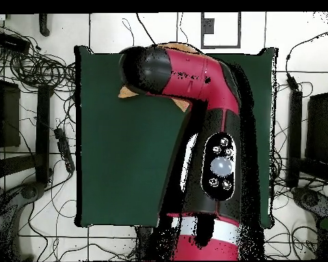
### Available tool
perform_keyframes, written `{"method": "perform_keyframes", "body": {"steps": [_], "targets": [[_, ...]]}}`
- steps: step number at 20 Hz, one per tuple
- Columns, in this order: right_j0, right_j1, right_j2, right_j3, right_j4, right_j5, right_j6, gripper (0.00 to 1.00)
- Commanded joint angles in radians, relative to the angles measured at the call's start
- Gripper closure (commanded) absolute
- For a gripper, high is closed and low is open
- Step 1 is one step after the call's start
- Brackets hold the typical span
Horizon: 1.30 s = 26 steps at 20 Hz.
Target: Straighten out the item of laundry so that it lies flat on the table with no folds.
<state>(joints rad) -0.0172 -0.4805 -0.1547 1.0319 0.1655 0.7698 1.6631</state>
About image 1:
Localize tan terry towel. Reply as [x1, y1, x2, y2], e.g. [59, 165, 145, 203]
[118, 42, 193, 113]

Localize dark flat panel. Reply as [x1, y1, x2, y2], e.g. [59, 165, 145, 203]
[305, 91, 328, 164]
[0, 78, 21, 148]

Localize dark green table cloth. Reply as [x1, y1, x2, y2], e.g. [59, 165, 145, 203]
[74, 45, 279, 229]

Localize black power strip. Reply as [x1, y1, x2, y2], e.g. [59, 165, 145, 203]
[53, 127, 77, 174]

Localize black upright stand bar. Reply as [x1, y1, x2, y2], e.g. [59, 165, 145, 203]
[285, 89, 303, 189]
[35, 84, 54, 185]

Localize grey caster wheel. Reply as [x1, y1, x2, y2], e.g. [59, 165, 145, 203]
[292, 186, 328, 216]
[20, 181, 46, 201]

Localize short black tube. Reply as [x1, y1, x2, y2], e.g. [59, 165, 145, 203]
[38, 13, 51, 38]

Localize black adapter box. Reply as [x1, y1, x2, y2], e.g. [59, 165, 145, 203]
[0, 31, 31, 55]

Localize thin wavy black cable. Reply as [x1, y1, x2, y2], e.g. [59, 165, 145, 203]
[176, 12, 189, 44]

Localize thick straight black cable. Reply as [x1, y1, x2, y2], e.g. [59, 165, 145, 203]
[136, 12, 157, 45]

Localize thin looped black cable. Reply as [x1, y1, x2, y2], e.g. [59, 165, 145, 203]
[122, 18, 135, 53]

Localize grey rectangular frame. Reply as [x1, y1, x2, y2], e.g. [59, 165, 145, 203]
[200, 12, 242, 50]

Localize tangled black cables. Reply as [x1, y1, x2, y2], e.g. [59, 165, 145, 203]
[0, 23, 77, 93]

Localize black cable with connector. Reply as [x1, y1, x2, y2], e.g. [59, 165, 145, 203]
[285, 27, 328, 92]

